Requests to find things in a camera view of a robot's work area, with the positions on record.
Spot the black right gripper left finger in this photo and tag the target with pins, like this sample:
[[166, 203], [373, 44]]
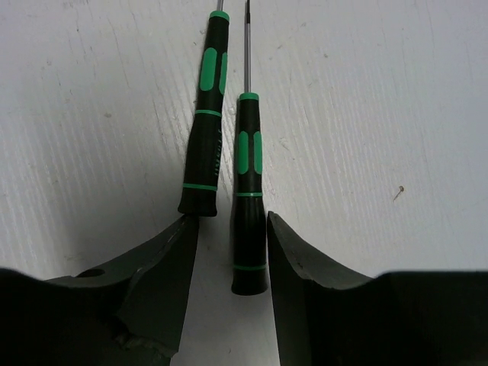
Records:
[[127, 311]]

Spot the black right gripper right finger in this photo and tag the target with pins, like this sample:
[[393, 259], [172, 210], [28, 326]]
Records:
[[328, 314]]

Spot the green black screwdriver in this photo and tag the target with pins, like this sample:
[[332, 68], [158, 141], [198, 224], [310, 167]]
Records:
[[248, 227], [202, 165]]

